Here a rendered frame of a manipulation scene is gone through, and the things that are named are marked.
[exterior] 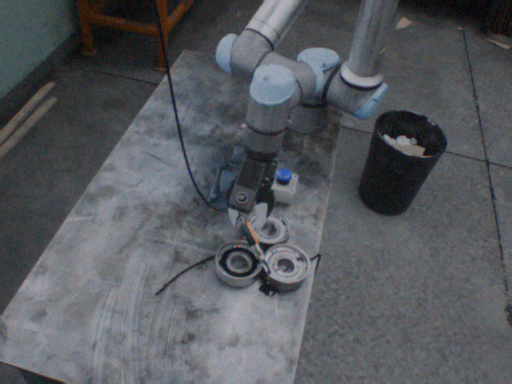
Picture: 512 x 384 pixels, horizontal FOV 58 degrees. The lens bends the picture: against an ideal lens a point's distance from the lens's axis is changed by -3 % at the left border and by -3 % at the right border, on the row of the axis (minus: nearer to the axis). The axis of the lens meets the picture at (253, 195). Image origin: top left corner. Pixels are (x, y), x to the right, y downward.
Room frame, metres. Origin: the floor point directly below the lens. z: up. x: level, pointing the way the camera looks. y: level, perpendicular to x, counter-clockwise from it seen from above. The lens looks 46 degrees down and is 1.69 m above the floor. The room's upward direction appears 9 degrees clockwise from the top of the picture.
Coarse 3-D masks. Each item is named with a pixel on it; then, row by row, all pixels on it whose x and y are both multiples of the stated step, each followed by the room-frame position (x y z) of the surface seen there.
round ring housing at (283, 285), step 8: (272, 248) 0.66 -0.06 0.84; (280, 248) 0.67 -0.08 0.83; (288, 248) 0.67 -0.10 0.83; (296, 248) 0.67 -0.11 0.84; (280, 256) 0.65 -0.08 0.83; (288, 256) 0.65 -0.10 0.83; (304, 256) 0.65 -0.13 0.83; (264, 264) 0.61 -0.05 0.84; (272, 264) 0.64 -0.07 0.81; (280, 264) 0.64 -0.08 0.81; (288, 264) 0.64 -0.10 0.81; (296, 264) 0.63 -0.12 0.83; (304, 264) 0.63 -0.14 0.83; (264, 272) 0.60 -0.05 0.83; (280, 272) 0.60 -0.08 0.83; (296, 272) 0.61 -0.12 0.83; (304, 272) 0.61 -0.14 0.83; (272, 280) 0.58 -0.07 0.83; (280, 280) 0.57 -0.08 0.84; (296, 280) 0.58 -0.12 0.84; (304, 280) 0.60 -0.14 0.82; (280, 288) 0.58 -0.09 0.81; (288, 288) 0.57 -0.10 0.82
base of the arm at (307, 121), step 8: (304, 104) 1.15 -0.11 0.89; (312, 104) 1.15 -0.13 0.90; (320, 104) 1.16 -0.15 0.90; (296, 112) 1.15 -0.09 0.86; (304, 112) 1.15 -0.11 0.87; (312, 112) 1.15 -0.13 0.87; (320, 112) 1.16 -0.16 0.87; (328, 112) 1.19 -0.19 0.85; (288, 120) 1.16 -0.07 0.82; (296, 120) 1.14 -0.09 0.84; (304, 120) 1.14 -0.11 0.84; (312, 120) 1.14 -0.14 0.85; (320, 120) 1.16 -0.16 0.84; (328, 120) 1.18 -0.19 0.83; (296, 128) 1.14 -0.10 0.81; (304, 128) 1.13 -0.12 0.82; (312, 128) 1.14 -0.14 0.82; (320, 128) 1.15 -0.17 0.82
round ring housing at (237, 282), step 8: (232, 240) 0.66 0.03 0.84; (240, 240) 0.67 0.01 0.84; (224, 248) 0.65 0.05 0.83; (248, 248) 0.66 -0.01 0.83; (216, 256) 0.61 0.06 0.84; (232, 256) 0.63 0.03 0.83; (240, 256) 0.64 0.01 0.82; (248, 256) 0.63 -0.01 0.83; (256, 256) 0.64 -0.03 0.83; (216, 264) 0.59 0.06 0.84; (248, 264) 0.61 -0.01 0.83; (224, 272) 0.58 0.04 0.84; (240, 272) 0.59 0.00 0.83; (256, 272) 0.59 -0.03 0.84; (224, 280) 0.57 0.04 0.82; (232, 280) 0.56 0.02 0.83; (240, 280) 0.56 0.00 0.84; (248, 280) 0.57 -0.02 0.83
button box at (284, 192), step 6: (294, 174) 0.90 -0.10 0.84; (276, 180) 0.87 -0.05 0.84; (294, 180) 0.88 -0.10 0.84; (276, 186) 0.85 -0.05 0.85; (282, 186) 0.85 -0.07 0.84; (288, 186) 0.86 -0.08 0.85; (294, 186) 0.86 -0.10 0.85; (276, 192) 0.84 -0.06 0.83; (282, 192) 0.84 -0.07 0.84; (288, 192) 0.84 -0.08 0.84; (294, 192) 0.86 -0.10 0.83; (276, 198) 0.84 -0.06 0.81; (282, 198) 0.84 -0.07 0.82; (288, 198) 0.84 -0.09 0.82; (288, 204) 0.84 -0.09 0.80
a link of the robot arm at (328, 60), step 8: (312, 48) 1.25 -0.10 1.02; (320, 48) 1.25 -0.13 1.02; (304, 56) 1.19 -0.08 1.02; (312, 56) 1.20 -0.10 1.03; (320, 56) 1.20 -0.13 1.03; (328, 56) 1.20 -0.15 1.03; (336, 56) 1.20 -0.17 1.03; (320, 64) 1.15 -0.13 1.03; (328, 64) 1.16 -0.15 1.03; (336, 64) 1.17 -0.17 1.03; (328, 72) 1.15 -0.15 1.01; (336, 72) 1.15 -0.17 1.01; (328, 80) 1.14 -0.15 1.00; (320, 88) 1.13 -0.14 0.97; (328, 88) 1.12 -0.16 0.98; (320, 96) 1.13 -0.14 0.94
